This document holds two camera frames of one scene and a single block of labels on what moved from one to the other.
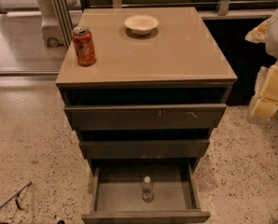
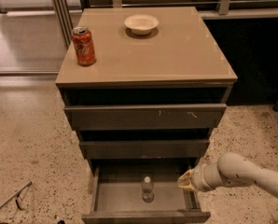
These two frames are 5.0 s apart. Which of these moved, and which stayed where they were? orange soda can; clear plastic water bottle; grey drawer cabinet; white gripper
Moved: white gripper
Stayed: orange soda can; grey drawer cabinet; clear plastic water bottle
